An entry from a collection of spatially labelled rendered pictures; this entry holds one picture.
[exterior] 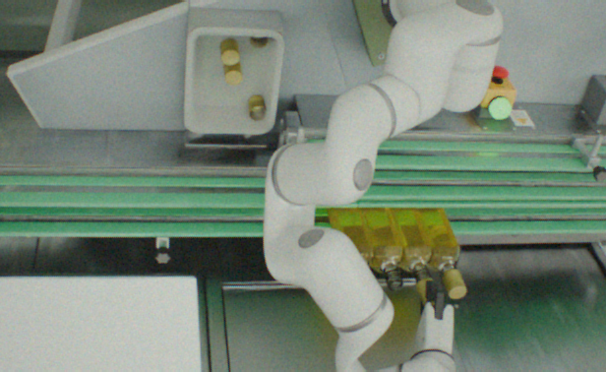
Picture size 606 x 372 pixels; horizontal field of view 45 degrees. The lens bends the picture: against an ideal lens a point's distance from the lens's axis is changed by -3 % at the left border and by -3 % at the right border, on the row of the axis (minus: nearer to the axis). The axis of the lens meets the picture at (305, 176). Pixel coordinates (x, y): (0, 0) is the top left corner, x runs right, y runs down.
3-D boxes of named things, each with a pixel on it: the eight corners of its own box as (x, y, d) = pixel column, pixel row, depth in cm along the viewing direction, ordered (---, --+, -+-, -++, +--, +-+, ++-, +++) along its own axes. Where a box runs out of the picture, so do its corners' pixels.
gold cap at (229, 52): (219, 37, 141) (220, 49, 137) (238, 37, 141) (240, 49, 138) (219, 54, 143) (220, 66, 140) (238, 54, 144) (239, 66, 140)
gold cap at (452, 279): (446, 268, 138) (452, 285, 134) (462, 269, 139) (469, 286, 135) (439, 281, 140) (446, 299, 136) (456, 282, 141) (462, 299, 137)
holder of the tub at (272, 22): (183, 129, 155) (183, 152, 149) (188, 7, 138) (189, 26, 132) (266, 130, 158) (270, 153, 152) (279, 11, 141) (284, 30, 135)
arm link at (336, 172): (334, 87, 109) (256, 118, 101) (399, 78, 98) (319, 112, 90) (360, 175, 112) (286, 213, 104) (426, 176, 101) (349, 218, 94)
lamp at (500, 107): (485, 113, 154) (490, 121, 152) (490, 94, 151) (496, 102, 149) (505, 114, 155) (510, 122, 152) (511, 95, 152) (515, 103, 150)
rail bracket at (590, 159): (564, 142, 155) (591, 182, 145) (575, 112, 151) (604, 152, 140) (580, 143, 156) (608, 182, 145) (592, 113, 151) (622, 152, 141)
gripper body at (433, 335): (447, 392, 123) (446, 341, 132) (462, 353, 117) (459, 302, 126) (403, 386, 124) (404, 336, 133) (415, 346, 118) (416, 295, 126)
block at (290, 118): (274, 149, 153) (278, 170, 148) (279, 109, 147) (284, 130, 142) (292, 149, 154) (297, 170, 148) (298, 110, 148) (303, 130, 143)
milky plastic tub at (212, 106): (182, 108, 151) (183, 133, 144) (187, 7, 138) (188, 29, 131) (269, 110, 154) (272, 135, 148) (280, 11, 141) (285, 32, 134)
